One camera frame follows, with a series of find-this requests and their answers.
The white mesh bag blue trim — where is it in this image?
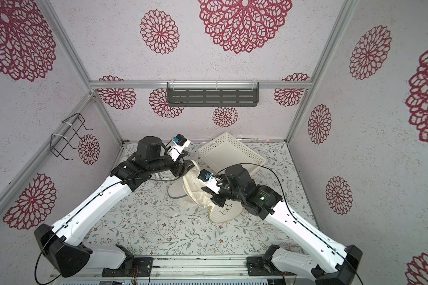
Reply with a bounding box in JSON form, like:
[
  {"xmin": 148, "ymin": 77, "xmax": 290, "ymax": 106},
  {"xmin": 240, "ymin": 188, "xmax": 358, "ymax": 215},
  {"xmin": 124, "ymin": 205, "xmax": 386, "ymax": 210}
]
[{"xmin": 167, "ymin": 179, "xmax": 188, "ymax": 200}]

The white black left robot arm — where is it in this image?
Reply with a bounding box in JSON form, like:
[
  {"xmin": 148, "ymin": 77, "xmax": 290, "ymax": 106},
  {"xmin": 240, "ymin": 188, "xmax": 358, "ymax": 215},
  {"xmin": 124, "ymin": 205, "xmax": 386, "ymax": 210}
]
[{"xmin": 34, "ymin": 134, "xmax": 194, "ymax": 277}]

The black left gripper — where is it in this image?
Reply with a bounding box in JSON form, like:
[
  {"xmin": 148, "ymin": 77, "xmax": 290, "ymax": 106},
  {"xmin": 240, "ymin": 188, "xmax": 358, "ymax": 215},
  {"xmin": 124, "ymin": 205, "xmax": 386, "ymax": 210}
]
[{"xmin": 147, "ymin": 147, "xmax": 197, "ymax": 176}]

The dark grey wall shelf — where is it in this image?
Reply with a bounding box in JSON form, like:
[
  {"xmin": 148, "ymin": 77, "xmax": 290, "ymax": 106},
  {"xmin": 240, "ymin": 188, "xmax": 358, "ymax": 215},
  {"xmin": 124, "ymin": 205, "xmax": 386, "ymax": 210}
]
[{"xmin": 166, "ymin": 82, "xmax": 260, "ymax": 108}]

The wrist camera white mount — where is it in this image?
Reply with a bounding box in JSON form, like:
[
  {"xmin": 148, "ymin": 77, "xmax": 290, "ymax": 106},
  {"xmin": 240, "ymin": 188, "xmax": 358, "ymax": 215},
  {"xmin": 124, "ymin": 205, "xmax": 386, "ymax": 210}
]
[
  {"xmin": 166, "ymin": 134, "xmax": 191, "ymax": 162},
  {"xmin": 197, "ymin": 169, "xmax": 223, "ymax": 195}
]

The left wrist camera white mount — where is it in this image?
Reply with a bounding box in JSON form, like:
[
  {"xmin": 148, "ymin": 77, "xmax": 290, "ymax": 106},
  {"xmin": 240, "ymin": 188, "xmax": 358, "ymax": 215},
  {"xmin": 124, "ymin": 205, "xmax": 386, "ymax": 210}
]
[{"xmin": 166, "ymin": 134, "xmax": 191, "ymax": 162}]

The black wire wall rack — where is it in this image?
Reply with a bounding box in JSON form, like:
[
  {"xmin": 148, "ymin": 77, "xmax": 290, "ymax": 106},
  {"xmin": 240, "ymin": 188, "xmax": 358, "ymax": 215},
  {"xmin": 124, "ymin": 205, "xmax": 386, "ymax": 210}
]
[{"xmin": 49, "ymin": 112, "xmax": 93, "ymax": 161}]

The white round alarm clock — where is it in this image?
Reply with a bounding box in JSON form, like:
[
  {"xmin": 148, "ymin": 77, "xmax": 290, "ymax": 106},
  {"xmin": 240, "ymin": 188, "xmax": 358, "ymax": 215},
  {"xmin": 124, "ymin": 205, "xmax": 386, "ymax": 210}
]
[{"xmin": 156, "ymin": 171, "xmax": 173, "ymax": 181}]

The white perforated plastic basket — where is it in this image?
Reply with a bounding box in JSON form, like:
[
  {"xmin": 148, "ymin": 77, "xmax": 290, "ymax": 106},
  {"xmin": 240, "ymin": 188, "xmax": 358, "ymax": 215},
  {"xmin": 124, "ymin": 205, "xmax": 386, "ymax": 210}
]
[{"xmin": 198, "ymin": 133, "xmax": 267, "ymax": 175}]

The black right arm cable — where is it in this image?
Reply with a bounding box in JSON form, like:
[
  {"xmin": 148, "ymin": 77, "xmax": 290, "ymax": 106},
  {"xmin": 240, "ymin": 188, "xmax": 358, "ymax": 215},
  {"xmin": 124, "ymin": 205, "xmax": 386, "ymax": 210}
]
[{"xmin": 213, "ymin": 163, "xmax": 365, "ymax": 285}]

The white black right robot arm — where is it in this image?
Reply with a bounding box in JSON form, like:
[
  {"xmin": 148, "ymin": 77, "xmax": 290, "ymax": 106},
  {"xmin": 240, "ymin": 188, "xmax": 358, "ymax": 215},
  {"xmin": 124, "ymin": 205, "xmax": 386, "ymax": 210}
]
[{"xmin": 198, "ymin": 163, "xmax": 363, "ymax": 285}]

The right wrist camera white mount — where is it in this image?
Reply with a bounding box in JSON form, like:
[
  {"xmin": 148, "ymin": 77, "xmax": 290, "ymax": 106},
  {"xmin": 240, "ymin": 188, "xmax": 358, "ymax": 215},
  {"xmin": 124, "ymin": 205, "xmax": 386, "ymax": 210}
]
[{"xmin": 197, "ymin": 169, "xmax": 223, "ymax": 195}]

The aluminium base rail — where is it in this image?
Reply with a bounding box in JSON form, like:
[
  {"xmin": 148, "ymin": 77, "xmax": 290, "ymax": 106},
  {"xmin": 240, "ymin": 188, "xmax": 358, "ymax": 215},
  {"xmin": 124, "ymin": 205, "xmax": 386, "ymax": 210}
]
[{"xmin": 54, "ymin": 255, "xmax": 314, "ymax": 285}]

